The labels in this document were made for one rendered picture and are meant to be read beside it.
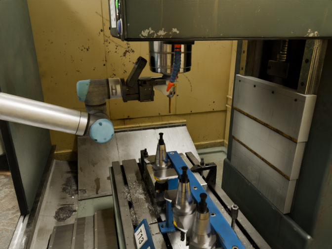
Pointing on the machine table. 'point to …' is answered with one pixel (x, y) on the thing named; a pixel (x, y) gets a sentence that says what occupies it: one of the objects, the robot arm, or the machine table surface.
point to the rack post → (173, 184)
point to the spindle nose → (168, 58)
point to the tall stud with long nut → (233, 215)
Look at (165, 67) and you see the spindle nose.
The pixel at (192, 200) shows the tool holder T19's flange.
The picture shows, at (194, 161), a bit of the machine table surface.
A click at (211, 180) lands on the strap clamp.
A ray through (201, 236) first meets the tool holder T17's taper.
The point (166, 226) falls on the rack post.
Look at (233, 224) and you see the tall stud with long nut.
